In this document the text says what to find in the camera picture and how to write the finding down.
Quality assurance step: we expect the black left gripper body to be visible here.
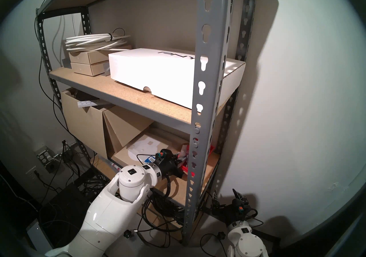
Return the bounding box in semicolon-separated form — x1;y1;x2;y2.
156;149;184;179

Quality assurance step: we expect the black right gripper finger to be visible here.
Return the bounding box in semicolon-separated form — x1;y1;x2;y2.
212;191;222;213
232;188;248;204

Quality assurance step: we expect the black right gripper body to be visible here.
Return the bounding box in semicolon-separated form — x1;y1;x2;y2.
221;199;258;226

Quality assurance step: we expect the clear bag with black parts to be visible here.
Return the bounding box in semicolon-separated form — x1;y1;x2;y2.
175;144;190;161

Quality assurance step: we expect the red plastic bin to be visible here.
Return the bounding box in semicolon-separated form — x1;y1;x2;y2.
181;144;217;175

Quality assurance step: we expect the grey metal rack shelf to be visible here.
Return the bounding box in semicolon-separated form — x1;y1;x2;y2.
35;0;260;245

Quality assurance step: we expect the flat cardboard box white label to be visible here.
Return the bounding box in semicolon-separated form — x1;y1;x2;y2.
112;132;190;168

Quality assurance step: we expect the white tube pink print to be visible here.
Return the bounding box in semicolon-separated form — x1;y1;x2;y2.
107;159;122;174

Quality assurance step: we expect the large open cardboard box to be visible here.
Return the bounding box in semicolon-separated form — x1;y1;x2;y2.
61;87;156;160

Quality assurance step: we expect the white PNY cardboard box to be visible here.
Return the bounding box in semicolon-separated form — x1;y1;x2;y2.
108;48;246;110

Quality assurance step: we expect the white power strip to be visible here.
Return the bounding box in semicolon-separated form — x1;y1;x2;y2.
77;99;100;108

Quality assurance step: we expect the black box on floor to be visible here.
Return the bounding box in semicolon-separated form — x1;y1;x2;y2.
43;184;98;220

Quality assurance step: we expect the small brown cardboard box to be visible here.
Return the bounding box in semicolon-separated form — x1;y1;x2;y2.
68;45;132;65
70;61;111;77

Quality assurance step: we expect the white box device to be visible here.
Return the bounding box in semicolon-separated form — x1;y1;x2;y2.
26;219;49;255

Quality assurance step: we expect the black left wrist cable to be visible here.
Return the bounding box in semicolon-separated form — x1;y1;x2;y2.
164;175;180;198

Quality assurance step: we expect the black knob with cable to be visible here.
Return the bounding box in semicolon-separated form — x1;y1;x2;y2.
200;232;229;255

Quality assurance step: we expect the black coiled cable bundle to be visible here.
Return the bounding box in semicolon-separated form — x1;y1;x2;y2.
142;194;188;232

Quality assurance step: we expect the metal wall outlet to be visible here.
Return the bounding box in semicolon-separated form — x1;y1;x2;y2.
35;145;62;173

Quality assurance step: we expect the white wall outlet plate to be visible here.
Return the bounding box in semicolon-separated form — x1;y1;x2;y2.
26;166;40;180

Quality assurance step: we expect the coiled white cable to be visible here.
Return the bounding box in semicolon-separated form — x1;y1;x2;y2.
65;29;132;52

